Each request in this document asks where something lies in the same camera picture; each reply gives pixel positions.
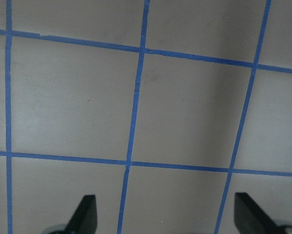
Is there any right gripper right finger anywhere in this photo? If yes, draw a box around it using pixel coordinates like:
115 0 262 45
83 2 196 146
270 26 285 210
234 193 280 234

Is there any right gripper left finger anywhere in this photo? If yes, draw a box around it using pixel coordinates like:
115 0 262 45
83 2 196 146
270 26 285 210
64 195 98 234

